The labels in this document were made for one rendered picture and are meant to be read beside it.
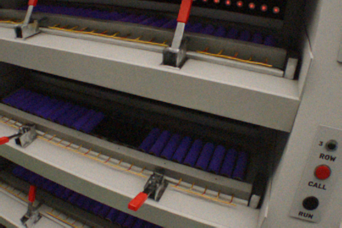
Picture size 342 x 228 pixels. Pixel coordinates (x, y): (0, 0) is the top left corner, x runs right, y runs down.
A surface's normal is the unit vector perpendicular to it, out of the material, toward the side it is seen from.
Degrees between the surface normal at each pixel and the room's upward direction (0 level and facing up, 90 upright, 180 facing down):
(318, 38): 90
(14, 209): 17
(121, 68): 107
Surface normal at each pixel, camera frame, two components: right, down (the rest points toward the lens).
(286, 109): -0.37, 0.46
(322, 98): -0.34, 0.19
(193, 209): 0.04, -0.86
